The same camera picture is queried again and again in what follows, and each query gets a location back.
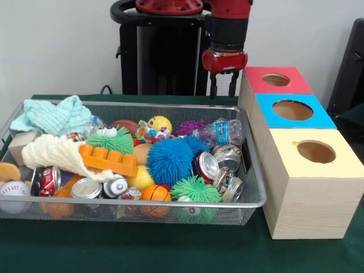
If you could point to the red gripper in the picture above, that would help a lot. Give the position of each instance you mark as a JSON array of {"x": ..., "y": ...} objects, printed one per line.
[{"x": 224, "y": 61}]

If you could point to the crushed clear plastic bottle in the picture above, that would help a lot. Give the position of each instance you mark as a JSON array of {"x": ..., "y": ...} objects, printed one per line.
[{"x": 221, "y": 133}]

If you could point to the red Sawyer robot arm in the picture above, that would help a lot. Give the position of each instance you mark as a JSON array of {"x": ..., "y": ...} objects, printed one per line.
[{"x": 229, "y": 28}]

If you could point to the wooden box with three holes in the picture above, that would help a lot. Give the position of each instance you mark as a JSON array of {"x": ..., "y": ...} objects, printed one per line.
[{"x": 312, "y": 204}]

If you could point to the purple spiky ball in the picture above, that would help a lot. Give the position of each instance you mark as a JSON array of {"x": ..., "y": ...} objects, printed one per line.
[{"x": 189, "y": 128}]

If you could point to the yellow smiley ball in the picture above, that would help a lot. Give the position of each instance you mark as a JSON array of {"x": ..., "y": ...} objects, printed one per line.
[{"x": 160, "y": 123}]

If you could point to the large blue spiky ball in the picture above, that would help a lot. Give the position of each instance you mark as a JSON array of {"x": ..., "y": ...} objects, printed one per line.
[{"x": 170, "y": 162}]

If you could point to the plain green spiky ball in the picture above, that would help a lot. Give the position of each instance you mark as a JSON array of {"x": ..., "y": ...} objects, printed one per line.
[{"x": 196, "y": 190}]

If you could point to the green spiky ball with eyes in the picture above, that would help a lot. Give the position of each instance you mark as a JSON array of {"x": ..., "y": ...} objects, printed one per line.
[{"x": 113, "y": 142}]

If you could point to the small orange basketball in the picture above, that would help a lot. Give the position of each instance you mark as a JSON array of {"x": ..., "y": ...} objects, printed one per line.
[{"x": 156, "y": 193}]

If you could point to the black upright panel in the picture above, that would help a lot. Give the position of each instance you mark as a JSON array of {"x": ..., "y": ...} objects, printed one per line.
[{"x": 349, "y": 71}]

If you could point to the orange toy building block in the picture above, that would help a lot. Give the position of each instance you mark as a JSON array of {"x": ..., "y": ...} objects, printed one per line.
[{"x": 111, "y": 165}]

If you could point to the dark green tablecloth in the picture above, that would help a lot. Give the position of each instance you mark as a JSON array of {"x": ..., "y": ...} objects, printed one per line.
[
  {"x": 142, "y": 250},
  {"x": 357, "y": 113}
]

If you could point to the light blue knitted cloth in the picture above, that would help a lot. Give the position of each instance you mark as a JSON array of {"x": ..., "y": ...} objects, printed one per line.
[{"x": 57, "y": 116}]

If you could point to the cream knitted cloth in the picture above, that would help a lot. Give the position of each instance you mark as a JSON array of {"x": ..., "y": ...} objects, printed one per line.
[{"x": 54, "y": 153}]

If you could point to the white baseball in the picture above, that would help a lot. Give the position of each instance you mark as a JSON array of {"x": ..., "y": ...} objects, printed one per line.
[{"x": 14, "y": 190}]

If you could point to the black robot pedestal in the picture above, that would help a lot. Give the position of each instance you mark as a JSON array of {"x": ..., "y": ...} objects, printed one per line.
[{"x": 170, "y": 57}]

